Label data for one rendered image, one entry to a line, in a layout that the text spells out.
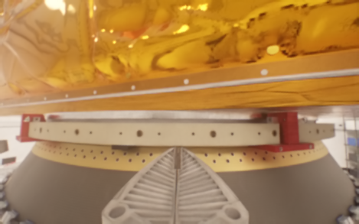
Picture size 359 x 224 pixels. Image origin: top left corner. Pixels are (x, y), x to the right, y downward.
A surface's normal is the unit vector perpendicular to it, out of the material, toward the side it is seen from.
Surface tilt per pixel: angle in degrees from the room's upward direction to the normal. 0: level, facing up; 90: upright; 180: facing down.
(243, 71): 91
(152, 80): 92
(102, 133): 90
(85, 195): 62
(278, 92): 90
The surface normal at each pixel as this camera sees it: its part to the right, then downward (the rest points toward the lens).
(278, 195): 0.22, -0.53
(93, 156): -0.23, -0.54
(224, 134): 0.11, -0.07
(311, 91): -0.39, -0.07
